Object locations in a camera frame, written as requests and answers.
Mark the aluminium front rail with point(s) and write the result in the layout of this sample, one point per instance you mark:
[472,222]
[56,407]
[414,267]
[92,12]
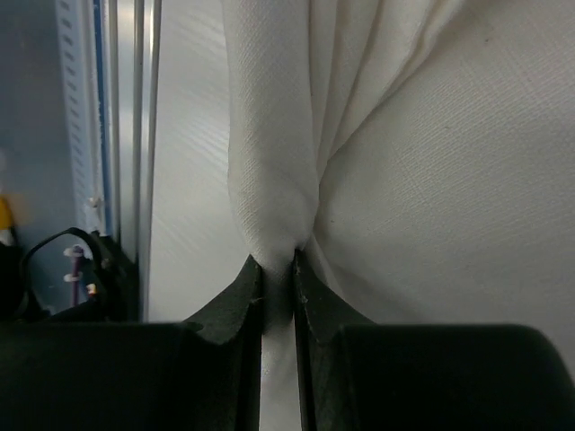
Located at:
[128,48]

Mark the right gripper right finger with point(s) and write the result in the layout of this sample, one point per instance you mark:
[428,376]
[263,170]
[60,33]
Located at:
[355,374]

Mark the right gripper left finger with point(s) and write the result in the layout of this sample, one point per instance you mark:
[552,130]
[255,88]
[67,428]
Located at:
[77,373]

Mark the white cloth napkin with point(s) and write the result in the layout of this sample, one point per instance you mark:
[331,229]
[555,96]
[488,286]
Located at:
[420,152]

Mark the white slotted cable duct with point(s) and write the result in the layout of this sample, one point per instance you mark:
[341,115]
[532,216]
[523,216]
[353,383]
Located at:
[75,38]

